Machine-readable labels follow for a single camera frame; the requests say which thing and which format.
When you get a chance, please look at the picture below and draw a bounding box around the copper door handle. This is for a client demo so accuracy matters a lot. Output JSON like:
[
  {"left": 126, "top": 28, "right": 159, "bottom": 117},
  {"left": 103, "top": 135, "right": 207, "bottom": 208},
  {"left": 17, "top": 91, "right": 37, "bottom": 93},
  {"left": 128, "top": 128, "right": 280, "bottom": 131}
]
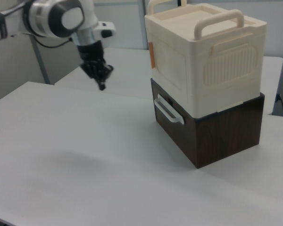
[{"left": 148, "top": 41, "right": 157, "bottom": 69}]

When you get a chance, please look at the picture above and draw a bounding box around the white drawer handle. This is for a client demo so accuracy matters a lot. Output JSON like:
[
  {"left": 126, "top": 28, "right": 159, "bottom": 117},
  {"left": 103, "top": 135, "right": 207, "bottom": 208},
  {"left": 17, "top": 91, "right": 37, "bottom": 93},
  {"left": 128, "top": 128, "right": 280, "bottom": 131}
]
[{"left": 153, "top": 93, "right": 185, "bottom": 124}]

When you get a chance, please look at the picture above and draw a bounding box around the cream cabinet carry handle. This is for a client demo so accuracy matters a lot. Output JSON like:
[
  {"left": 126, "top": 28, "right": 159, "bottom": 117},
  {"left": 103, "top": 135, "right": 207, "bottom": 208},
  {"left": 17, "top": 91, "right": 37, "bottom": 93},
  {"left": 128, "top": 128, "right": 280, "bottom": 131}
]
[
  {"left": 147, "top": 0, "right": 188, "bottom": 16},
  {"left": 193, "top": 9, "right": 245, "bottom": 40}
]

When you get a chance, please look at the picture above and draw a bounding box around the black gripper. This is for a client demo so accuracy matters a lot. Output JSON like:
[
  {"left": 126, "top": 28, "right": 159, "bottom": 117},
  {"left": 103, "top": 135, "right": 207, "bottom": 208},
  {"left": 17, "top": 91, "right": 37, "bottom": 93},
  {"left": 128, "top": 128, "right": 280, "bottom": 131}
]
[{"left": 75, "top": 40, "right": 114, "bottom": 91}]

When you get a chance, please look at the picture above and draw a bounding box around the grey metal partition post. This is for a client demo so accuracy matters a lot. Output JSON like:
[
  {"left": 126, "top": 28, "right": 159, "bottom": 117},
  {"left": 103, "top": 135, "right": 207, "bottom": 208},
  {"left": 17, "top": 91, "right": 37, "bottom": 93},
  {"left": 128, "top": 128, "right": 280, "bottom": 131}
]
[{"left": 29, "top": 35, "right": 50, "bottom": 85}]

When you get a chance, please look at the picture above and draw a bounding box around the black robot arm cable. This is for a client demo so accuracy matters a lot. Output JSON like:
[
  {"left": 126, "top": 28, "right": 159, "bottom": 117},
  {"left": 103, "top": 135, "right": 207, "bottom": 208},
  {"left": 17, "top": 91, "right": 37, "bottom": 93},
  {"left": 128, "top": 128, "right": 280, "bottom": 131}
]
[{"left": 29, "top": 34, "right": 74, "bottom": 48}]

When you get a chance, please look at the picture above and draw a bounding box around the dark wooden drawer box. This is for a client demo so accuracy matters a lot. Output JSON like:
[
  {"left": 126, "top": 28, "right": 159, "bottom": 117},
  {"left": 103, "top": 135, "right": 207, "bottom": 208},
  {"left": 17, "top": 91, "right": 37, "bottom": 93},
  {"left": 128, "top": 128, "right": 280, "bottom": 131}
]
[{"left": 150, "top": 77, "right": 266, "bottom": 170}]

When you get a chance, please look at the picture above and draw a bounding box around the black wall power cable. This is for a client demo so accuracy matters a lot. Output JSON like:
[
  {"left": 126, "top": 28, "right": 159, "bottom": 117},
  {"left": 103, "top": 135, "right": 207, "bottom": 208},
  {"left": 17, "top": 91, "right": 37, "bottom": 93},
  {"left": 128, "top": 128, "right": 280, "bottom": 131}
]
[{"left": 276, "top": 93, "right": 283, "bottom": 116}]

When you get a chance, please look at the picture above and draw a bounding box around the cream cabinet door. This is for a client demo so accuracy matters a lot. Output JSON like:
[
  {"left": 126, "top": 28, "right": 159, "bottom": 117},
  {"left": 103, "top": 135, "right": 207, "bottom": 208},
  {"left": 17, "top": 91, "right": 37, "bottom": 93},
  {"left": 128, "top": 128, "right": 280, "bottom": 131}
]
[{"left": 149, "top": 39, "right": 193, "bottom": 111}]

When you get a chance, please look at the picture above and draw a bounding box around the cream plastic cabinet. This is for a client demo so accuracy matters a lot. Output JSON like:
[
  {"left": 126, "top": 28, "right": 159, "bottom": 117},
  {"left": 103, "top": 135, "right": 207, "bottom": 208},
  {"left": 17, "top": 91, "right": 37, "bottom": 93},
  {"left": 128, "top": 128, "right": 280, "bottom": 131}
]
[{"left": 144, "top": 0, "right": 267, "bottom": 118}]

